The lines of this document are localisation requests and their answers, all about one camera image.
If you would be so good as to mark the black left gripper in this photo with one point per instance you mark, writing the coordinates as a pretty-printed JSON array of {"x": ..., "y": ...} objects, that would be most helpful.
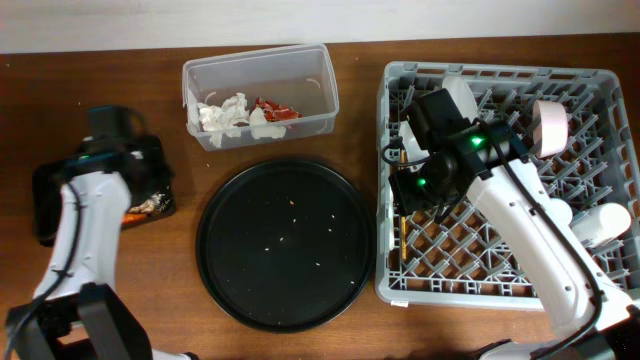
[{"x": 173, "y": 175}]

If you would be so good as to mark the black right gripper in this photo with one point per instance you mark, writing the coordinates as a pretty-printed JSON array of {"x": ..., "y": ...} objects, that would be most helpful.
[{"x": 405, "y": 200}]

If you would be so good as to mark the white plastic fork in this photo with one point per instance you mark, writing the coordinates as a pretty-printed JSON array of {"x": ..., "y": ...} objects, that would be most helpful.
[{"x": 411, "y": 147}]

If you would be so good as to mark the wooden chopstick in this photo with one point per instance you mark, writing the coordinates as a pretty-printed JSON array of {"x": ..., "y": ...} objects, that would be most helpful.
[{"x": 402, "y": 221}]

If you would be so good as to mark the grey bowl with food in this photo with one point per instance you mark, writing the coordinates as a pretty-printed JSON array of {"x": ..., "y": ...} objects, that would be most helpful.
[{"x": 462, "y": 96}]

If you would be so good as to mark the orange carrot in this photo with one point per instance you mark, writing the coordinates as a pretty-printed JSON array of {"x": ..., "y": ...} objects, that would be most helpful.
[{"x": 133, "y": 218}]

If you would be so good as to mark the pink bowl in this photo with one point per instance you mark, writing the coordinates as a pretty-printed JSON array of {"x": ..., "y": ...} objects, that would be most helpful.
[{"x": 551, "y": 133}]

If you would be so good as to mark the small white tissue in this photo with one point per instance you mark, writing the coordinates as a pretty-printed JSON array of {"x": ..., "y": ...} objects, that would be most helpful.
[{"x": 260, "y": 127}]

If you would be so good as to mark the red snack wrapper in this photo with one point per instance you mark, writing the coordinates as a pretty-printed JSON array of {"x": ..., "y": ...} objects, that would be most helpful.
[{"x": 274, "y": 112}]

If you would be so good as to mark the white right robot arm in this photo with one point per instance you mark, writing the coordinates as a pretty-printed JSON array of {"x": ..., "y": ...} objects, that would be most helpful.
[{"x": 591, "y": 316}]

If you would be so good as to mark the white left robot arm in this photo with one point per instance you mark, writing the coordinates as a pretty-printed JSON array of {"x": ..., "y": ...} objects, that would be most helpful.
[{"x": 75, "y": 312}]

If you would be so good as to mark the grey dishwasher rack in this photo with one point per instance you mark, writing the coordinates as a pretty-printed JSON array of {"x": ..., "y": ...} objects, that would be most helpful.
[{"x": 462, "y": 261}]

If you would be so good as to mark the clear plastic waste bin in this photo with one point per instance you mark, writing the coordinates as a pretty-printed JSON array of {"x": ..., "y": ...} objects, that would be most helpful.
[{"x": 301, "y": 77}]

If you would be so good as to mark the black rectangular bin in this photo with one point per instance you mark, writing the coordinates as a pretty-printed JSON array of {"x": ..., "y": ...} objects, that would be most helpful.
[{"x": 46, "y": 181}]

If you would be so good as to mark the rice and nut shell pile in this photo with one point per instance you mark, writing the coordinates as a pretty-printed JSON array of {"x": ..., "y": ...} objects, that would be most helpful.
[{"x": 156, "y": 204}]

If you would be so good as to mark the white cup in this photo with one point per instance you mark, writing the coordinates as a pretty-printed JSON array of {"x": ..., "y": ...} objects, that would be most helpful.
[
  {"x": 601, "y": 224},
  {"x": 562, "y": 213}
]

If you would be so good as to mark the round black tray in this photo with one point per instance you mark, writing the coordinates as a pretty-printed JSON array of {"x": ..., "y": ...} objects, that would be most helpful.
[{"x": 285, "y": 245}]

